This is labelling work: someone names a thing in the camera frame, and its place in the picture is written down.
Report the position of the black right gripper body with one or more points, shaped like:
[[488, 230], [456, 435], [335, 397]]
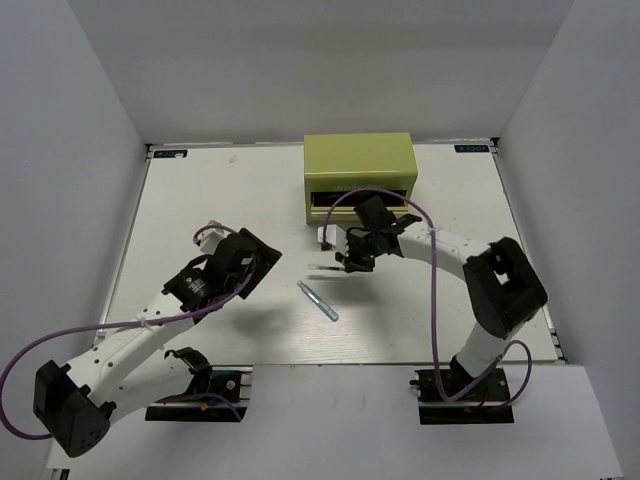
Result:
[[362, 250]]

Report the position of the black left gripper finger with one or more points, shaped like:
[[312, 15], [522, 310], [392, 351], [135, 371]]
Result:
[[257, 272], [266, 255]]

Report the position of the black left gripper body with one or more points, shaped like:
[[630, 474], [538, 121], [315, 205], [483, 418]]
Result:
[[233, 287]]

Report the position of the green capped pen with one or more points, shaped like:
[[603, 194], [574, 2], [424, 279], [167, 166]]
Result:
[[317, 270]]

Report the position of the green top drawer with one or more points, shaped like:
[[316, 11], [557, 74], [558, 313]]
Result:
[[340, 212]]

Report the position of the light blue pen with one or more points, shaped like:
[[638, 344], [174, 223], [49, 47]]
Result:
[[328, 311]]

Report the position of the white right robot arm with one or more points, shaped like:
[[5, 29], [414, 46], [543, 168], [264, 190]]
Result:
[[504, 290]]

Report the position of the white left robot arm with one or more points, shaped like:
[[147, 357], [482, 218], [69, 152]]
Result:
[[130, 368]]

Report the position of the green metal drawer chest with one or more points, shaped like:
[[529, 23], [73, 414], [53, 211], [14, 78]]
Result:
[[335, 164]]

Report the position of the left corner label sticker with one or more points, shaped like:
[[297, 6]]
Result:
[[170, 154]]

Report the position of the corner label sticker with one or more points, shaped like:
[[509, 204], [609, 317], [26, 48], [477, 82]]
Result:
[[170, 154], [471, 148]]

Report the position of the right corner label sticker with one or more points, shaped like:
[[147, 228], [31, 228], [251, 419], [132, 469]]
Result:
[[471, 148]]

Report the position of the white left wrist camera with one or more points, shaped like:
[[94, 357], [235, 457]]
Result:
[[208, 237]]

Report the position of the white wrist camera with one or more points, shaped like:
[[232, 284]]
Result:
[[208, 237], [332, 238]]

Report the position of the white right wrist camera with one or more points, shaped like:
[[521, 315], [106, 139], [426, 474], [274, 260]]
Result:
[[332, 238]]

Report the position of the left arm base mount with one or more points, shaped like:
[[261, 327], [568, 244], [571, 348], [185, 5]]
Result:
[[220, 395]]

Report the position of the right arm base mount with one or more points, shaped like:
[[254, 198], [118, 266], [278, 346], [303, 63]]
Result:
[[480, 406]]

